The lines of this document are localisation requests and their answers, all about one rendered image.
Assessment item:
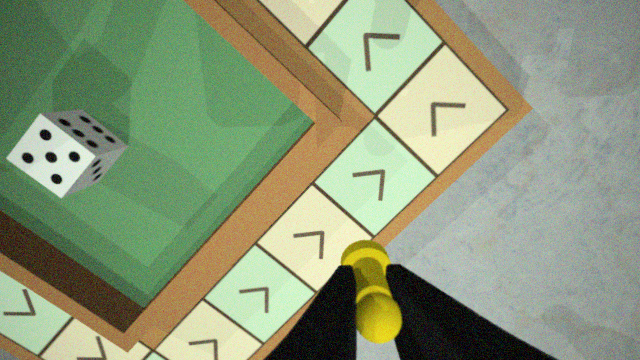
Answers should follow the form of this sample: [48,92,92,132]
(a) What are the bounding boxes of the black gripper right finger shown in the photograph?
[385,264,559,360]

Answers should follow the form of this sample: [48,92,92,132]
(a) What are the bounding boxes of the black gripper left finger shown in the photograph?
[263,265,357,360]

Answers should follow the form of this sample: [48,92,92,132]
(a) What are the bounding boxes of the white die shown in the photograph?
[6,110,128,198]

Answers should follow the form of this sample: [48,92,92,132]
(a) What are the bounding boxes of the yellow game pawn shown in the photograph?
[340,240,402,343]

